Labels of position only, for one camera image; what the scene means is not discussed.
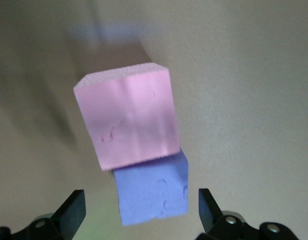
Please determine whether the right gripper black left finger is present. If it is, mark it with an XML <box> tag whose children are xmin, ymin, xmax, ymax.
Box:
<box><xmin>0</xmin><ymin>189</ymin><xmax>86</xmax><ymax>240</ymax></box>

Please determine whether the purple foam cube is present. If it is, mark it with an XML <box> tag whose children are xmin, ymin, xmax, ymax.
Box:
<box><xmin>113</xmin><ymin>149</ymin><xmax>189</xmax><ymax>227</ymax></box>

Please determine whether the brown table cover sheet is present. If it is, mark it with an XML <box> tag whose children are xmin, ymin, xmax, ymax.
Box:
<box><xmin>0</xmin><ymin>0</ymin><xmax>308</xmax><ymax>240</ymax></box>

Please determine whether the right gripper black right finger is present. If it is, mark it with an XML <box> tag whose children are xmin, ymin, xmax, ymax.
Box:
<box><xmin>197</xmin><ymin>188</ymin><xmax>297</xmax><ymax>240</ymax></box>

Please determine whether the pink foam cube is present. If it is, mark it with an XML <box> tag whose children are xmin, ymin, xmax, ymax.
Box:
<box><xmin>73</xmin><ymin>62</ymin><xmax>181</xmax><ymax>172</ymax></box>

